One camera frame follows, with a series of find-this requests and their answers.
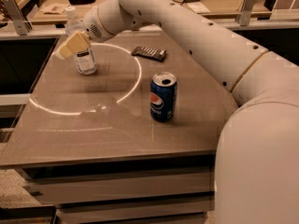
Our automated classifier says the lower cabinet drawer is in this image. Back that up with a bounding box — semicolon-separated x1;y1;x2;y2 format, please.
57;195;214;224

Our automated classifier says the cabinet drawer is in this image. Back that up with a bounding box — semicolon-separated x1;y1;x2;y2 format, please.
57;195;214;224
25;167;214;204

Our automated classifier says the black object on desk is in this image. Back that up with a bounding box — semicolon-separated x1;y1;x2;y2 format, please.
69;0;96;5

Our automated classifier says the left metal bracket post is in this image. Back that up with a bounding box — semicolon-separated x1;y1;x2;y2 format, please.
2;0;32;35

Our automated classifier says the blue pepsi can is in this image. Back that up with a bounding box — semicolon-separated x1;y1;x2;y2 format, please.
150;72;178;121

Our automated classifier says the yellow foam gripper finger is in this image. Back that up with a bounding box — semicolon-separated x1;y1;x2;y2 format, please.
55;31;91;60

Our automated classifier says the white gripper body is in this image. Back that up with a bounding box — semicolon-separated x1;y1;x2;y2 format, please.
82;7;111;43

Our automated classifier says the white paper sheet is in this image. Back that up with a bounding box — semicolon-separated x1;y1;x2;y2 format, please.
187;2;210;14

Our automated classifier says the upper cabinet drawer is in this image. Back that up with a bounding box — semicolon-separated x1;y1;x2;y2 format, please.
25;167;214;204

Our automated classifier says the brown paper envelope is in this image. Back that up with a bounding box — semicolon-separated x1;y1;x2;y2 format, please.
42;3;68;15

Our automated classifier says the metal bracket post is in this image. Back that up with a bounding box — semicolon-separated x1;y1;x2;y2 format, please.
2;0;32;35
235;0;256;26

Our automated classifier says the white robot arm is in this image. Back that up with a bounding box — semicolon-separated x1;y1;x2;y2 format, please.
56;0;299;224

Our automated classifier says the right metal bracket post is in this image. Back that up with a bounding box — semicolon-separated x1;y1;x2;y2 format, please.
235;0;256;26

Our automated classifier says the clear plastic tea bottle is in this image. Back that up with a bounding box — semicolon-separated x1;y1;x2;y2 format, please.
65;7;97;75

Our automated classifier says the dark snack bar wrapper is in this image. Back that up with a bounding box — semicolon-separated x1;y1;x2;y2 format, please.
131;46;166;62

